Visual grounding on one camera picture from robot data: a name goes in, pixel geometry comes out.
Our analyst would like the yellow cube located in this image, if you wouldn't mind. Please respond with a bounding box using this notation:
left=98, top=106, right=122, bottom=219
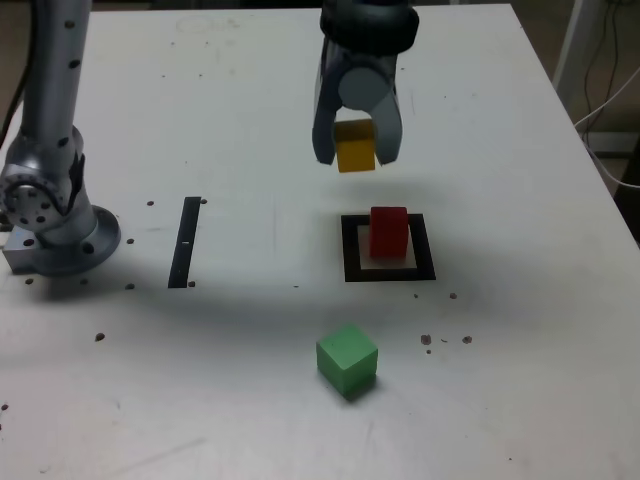
left=333, top=118, right=378, bottom=174

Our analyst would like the green cube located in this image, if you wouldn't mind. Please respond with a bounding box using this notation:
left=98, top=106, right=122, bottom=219
left=315, top=321, right=379, bottom=401

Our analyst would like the red cube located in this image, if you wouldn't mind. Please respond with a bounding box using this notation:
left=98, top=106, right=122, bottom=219
left=368, top=205, right=410, bottom=260

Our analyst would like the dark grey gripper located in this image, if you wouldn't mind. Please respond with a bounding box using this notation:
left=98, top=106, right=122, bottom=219
left=311, top=46, right=405, bottom=168

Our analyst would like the black tape strip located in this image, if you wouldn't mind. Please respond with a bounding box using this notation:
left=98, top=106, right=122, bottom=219
left=168, top=196, right=202, bottom=290

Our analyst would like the white cable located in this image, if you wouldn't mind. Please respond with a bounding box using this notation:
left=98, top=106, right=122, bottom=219
left=573, top=102, right=640, bottom=190

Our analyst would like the white horizontal bar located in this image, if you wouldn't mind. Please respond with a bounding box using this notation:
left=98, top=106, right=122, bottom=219
left=582, top=130, right=640, bottom=154

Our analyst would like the white metal post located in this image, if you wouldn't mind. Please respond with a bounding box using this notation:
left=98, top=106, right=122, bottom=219
left=552, top=0, right=599, bottom=96

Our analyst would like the black tape square outline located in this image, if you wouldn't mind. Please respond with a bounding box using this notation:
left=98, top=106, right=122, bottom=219
left=340, top=213, right=437, bottom=284

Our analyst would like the thin black cable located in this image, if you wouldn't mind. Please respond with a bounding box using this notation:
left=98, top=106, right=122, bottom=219
left=583, top=0, right=621, bottom=119

